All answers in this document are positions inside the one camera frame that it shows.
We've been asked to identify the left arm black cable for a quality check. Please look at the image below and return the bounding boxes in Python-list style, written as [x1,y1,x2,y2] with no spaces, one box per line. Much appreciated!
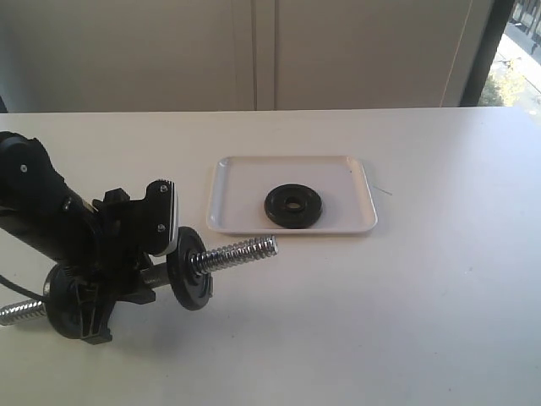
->
[0,274,47,304]

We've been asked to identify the chrome dumbbell bar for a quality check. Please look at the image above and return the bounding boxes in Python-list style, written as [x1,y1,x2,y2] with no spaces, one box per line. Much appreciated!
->
[0,235,280,326]

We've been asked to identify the dark window frame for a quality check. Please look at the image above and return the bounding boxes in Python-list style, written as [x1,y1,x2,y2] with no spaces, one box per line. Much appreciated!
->
[459,0,516,107]

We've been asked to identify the black weight plate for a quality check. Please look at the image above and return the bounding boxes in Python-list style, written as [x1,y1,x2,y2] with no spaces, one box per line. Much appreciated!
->
[43,265,94,341]
[167,227,213,311]
[264,184,323,229]

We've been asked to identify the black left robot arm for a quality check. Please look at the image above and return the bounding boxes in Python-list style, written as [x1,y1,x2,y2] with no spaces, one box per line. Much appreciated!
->
[1,131,178,344]

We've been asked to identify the white plastic tray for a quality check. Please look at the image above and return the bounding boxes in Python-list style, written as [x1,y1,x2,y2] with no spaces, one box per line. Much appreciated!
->
[207,156,378,235]

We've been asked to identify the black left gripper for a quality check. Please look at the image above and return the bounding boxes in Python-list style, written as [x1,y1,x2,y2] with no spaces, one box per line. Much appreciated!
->
[67,189,156,345]

